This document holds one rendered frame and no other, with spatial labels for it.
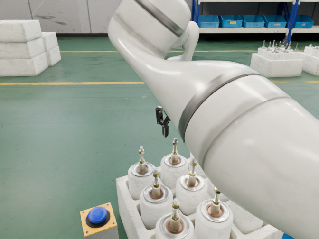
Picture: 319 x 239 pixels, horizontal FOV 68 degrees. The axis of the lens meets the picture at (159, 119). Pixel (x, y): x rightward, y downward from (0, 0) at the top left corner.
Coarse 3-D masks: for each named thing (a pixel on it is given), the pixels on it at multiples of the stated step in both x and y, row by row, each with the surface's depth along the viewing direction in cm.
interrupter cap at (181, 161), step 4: (168, 156) 83; (180, 156) 83; (164, 160) 81; (168, 160) 81; (180, 160) 81; (184, 160) 81; (168, 164) 79; (172, 164) 80; (176, 164) 80; (180, 164) 79; (184, 164) 80
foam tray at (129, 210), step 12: (120, 180) 83; (120, 192) 79; (120, 204) 85; (132, 204) 73; (228, 204) 73; (132, 216) 69; (192, 216) 69; (132, 228) 70; (144, 228) 66; (264, 228) 66
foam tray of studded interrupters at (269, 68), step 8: (256, 56) 270; (256, 64) 271; (264, 64) 255; (272, 64) 246; (280, 64) 247; (288, 64) 249; (296, 64) 250; (264, 72) 256; (272, 72) 250; (280, 72) 251; (288, 72) 253; (296, 72) 254
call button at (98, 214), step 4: (96, 208) 53; (100, 208) 53; (104, 208) 53; (92, 212) 52; (96, 212) 52; (100, 212) 52; (104, 212) 52; (88, 216) 51; (92, 216) 51; (96, 216) 51; (100, 216) 51; (104, 216) 51; (92, 220) 50; (96, 220) 50; (100, 220) 51
